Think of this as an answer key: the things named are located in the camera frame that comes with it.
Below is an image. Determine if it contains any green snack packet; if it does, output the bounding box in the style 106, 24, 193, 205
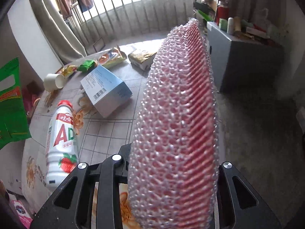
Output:
77, 60, 98, 72

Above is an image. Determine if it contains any white plastic bag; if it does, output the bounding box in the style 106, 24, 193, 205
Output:
258, 8, 271, 24

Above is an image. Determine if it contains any pink printed box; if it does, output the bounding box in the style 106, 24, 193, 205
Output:
7, 191, 34, 229

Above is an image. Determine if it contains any black object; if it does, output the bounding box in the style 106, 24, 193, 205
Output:
193, 1, 215, 15

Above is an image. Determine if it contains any green plastic bag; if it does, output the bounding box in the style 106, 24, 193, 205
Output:
0, 57, 32, 151

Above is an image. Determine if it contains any white plastic bottle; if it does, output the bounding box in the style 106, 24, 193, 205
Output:
45, 100, 79, 191

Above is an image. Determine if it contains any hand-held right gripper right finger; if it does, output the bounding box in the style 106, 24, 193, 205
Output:
214, 161, 283, 229

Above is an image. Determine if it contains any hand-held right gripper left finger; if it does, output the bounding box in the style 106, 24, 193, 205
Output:
30, 143, 131, 229

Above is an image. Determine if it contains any white paper cup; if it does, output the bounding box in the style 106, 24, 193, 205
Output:
43, 73, 65, 92

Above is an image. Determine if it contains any green plastic basket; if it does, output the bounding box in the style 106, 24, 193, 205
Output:
267, 24, 284, 41

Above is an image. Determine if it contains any green flat folder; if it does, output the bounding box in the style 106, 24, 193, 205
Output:
197, 10, 215, 22

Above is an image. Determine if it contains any golden wrapper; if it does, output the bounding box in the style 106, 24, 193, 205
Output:
56, 65, 78, 79

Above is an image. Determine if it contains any dark framed board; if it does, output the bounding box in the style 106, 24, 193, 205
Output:
92, 38, 106, 52

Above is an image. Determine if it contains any orange snack packet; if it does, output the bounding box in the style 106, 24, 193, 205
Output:
98, 46, 128, 69

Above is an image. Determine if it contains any pink plastic bag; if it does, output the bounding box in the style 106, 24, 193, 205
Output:
21, 81, 40, 117

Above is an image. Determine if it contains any metal window railing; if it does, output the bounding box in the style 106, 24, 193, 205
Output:
64, 0, 220, 46

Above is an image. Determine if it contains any blue white carton box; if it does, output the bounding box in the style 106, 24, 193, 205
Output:
80, 65, 133, 118

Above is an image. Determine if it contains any pink foam net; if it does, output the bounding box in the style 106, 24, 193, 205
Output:
127, 18, 220, 229

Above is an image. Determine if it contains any small white bottle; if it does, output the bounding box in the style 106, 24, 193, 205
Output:
226, 17, 235, 34

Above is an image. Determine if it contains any brown paper roll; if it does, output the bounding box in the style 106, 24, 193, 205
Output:
234, 17, 242, 36

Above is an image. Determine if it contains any beige packet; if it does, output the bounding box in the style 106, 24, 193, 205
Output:
128, 49, 158, 71

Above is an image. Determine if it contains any red thermos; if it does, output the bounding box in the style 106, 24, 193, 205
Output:
216, 1, 230, 25

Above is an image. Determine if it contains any dark blue hanging garment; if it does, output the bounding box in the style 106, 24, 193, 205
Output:
77, 0, 94, 13

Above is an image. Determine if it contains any grey cabinet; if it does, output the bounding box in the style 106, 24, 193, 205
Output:
206, 21, 285, 93

